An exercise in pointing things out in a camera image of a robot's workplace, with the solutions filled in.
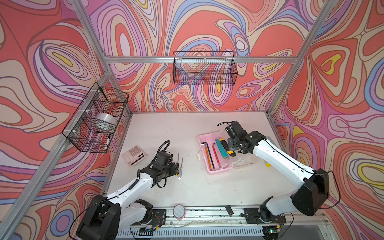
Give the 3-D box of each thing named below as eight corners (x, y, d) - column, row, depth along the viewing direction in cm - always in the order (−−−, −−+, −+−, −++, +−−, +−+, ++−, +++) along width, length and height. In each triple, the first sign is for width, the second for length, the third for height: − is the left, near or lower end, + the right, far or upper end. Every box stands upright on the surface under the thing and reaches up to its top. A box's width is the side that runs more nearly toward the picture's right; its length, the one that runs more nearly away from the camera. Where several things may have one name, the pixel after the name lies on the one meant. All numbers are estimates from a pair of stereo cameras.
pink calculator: (122, 157, 96) (120, 155, 94) (138, 146, 102) (137, 144, 100) (131, 168, 91) (129, 166, 89) (147, 155, 97) (146, 153, 95)
